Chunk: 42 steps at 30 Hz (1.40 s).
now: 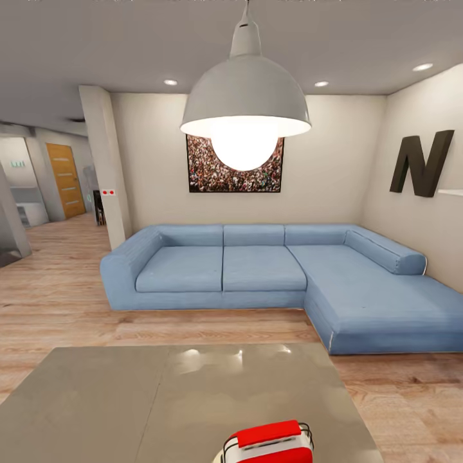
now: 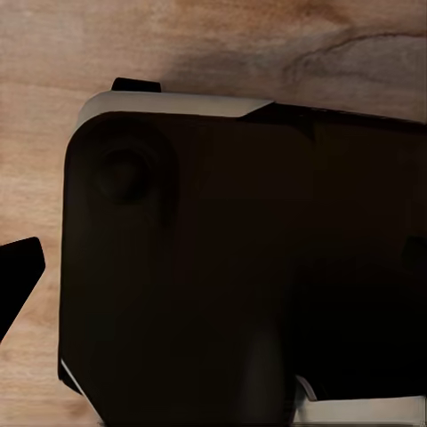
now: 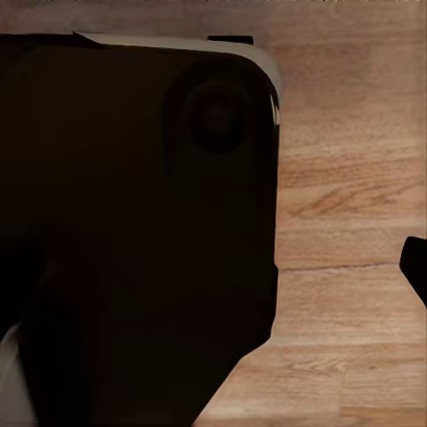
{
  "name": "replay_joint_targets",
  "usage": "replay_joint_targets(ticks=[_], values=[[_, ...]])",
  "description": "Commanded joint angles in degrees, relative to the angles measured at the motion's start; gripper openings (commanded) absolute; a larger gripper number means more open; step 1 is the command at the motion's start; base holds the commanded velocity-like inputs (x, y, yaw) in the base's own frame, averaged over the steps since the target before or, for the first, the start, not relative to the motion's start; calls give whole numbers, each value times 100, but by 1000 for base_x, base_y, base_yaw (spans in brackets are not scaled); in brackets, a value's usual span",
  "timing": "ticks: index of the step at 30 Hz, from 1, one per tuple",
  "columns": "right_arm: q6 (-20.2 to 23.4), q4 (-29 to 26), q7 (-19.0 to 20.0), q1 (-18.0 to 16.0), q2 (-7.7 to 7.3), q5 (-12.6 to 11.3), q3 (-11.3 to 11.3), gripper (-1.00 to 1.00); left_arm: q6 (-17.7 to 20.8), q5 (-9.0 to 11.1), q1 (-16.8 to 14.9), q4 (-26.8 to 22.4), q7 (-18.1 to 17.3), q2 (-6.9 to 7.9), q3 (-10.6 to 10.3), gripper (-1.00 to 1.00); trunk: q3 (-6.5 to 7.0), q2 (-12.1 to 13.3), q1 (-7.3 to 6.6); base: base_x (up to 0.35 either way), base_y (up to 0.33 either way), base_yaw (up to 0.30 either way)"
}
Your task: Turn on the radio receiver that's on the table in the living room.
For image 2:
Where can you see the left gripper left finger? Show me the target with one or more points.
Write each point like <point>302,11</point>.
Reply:
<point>21,265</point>

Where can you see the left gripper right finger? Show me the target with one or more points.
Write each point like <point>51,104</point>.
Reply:
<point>413,264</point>

